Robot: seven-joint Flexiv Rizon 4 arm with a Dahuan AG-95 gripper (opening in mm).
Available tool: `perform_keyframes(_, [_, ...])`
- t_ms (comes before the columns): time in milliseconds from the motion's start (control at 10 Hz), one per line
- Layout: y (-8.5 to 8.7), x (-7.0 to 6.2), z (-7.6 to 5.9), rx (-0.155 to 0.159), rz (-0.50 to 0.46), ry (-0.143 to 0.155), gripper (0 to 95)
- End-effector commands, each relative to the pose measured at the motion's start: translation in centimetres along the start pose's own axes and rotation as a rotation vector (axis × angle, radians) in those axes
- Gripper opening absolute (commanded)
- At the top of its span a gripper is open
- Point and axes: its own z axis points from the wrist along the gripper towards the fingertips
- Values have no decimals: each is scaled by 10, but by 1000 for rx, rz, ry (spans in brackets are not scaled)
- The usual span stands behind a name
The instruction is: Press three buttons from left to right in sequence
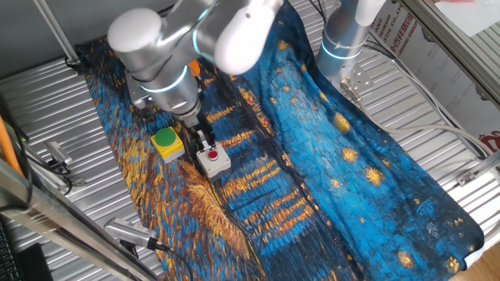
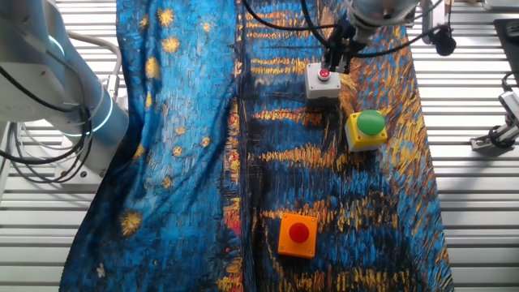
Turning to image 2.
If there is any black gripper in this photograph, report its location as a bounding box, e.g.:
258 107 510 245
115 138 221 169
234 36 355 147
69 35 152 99
321 15 358 75

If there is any grey box red button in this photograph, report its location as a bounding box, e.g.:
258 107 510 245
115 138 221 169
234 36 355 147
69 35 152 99
303 62 343 101

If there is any yellow box green button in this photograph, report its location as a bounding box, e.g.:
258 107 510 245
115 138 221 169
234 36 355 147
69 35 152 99
344 109 389 153

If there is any orange box red button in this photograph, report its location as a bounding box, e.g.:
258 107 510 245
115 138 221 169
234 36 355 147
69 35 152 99
277 212 320 260

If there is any black pad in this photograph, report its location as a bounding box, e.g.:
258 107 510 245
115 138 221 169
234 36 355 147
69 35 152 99
493 17 519 75

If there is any starry night painting cloth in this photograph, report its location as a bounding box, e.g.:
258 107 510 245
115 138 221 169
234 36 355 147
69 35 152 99
58 0 456 292

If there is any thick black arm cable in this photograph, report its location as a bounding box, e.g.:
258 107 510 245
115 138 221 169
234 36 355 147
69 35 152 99
299 0 445 58

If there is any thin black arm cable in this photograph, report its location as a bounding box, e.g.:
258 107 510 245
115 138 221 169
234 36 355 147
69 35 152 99
241 0 340 32

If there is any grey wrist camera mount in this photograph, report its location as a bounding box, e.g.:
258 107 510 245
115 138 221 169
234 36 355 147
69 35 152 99
419 0 435 34

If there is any black round cable plug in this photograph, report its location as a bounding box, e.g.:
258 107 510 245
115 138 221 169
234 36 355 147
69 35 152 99
430 25 458 58

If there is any black camera cable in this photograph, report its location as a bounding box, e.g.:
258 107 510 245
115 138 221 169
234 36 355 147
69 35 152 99
500 69 519 93

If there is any aluminium frame bar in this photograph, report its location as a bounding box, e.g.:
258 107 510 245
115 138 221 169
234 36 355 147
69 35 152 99
482 0 519 12

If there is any aluminium camera stand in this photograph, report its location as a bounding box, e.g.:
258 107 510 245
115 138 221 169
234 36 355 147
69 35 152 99
470 122 519 154

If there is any small silver camera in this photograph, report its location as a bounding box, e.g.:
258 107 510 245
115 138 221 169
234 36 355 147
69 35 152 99
497 89 519 128

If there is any silver cable connector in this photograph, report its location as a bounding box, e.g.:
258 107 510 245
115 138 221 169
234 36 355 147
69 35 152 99
105 73 120 101

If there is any grey base cable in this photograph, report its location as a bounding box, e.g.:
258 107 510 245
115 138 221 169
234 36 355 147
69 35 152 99
66 30 123 101

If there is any black base cable bundle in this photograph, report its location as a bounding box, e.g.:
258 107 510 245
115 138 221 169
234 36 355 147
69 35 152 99
0 64 94 186

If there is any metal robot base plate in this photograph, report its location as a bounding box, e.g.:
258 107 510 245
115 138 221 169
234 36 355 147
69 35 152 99
52 133 109 192

